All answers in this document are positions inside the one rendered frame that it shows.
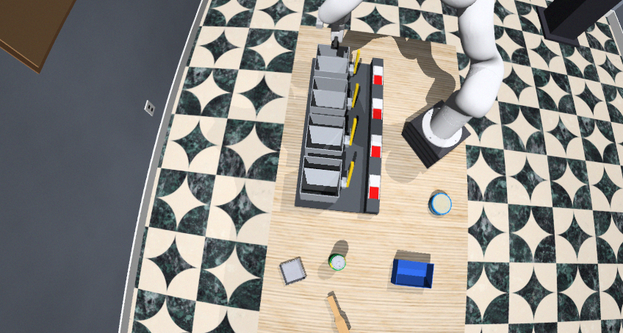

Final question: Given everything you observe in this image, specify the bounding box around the round tin with blue-rimmed lid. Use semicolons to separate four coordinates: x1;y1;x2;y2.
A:
428;193;452;215

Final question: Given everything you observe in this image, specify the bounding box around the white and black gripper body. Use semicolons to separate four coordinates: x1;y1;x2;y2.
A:
331;22;347;43

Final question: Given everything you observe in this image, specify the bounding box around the green and yellow drink can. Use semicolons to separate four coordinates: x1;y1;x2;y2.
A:
328;254;346;271

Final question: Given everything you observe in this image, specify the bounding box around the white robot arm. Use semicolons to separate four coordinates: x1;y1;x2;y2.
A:
316;0;505;148

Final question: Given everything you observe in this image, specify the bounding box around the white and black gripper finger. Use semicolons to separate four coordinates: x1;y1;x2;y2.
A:
331;36;339;50

